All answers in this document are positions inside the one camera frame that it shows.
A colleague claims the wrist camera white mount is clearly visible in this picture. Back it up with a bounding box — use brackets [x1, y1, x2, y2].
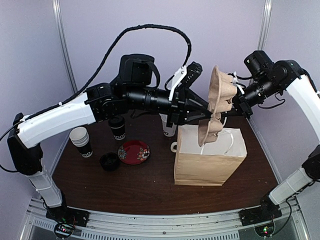
[227, 71, 246, 95]
[168, 61, 203, 101]

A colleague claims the stack of black lids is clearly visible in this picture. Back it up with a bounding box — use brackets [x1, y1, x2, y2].
[99, 152, 121, 172]

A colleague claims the cream ceramic mug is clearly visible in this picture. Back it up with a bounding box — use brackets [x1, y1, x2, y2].
[170, 141, 178, 153]

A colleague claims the red floral plate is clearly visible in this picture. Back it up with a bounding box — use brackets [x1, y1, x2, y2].
[117, 140, 151, 166]

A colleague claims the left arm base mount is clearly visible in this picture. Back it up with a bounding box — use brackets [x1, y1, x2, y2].
[42, 202, 90, 240]

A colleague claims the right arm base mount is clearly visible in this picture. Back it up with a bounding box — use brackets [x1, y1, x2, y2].
[238, 198, 282, 239]

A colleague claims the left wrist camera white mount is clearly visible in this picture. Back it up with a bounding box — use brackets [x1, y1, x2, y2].
[168, 61, 203, 101]

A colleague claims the paper cup holding straws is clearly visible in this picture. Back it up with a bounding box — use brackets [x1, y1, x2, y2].
[160, 114, 177, 137]

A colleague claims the aluminium front rail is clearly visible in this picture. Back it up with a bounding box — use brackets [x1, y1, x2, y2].
[24, 197, 305, 240]

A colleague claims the stack of paper cups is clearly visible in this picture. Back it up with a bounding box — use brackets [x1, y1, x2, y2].
[69, 126, 93, 158]

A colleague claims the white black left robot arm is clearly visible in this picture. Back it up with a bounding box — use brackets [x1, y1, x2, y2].
[7, 54, 211, 222]

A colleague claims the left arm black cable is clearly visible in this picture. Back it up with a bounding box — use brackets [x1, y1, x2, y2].
[0, 24, 193, 173]

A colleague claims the right aluminium wall post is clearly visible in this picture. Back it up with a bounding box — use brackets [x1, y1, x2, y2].
[257, 0, 273, 50]

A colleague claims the black white paper cup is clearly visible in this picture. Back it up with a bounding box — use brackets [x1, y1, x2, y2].
[110, 125, 126, 141]

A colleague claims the aluminium wall post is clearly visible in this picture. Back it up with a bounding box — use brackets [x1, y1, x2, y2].
[257, 0, 273, 50]
[52, 0, 78, 94]

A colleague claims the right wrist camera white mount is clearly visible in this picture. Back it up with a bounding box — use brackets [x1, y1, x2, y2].
[227, 71, 246, 95]

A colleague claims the cardboard cup carrier tray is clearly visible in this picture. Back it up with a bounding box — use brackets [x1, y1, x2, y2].
[197, 65, 237, 147]

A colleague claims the brown paper bag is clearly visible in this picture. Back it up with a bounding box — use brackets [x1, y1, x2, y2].
[174, 124, 247, 186]

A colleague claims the left aluminium wall post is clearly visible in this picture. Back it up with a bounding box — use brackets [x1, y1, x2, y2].
[52, 0, 78, 94]

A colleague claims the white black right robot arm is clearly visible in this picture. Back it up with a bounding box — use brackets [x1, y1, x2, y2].
[230, 50, 320, 221]

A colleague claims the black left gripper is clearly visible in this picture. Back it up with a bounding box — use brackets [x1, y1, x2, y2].
[126, 84, 213, 128]

